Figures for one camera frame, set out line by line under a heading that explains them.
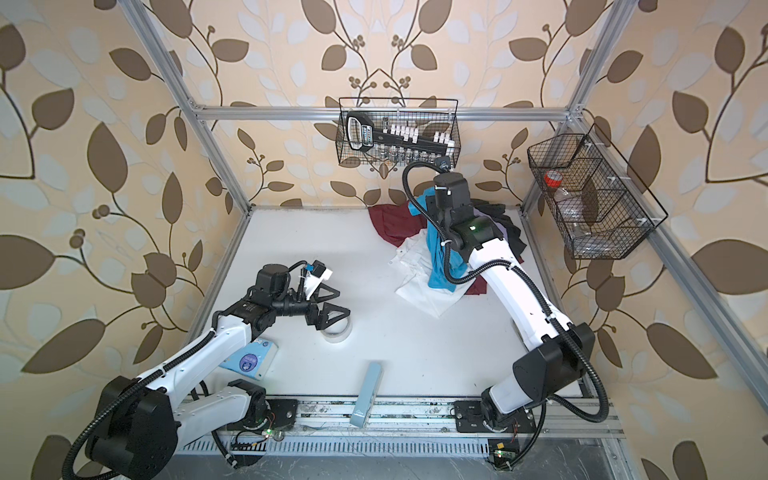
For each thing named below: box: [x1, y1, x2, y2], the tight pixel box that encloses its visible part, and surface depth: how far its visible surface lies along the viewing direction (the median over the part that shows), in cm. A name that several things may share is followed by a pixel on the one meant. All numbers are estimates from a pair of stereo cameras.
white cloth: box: [388, 229, 475, 319], surface depth 100 cm
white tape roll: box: [320, 312, 353, 344], surface depth 87 cm
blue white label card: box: [218, 338, 279, 380], surface depth 80 cm
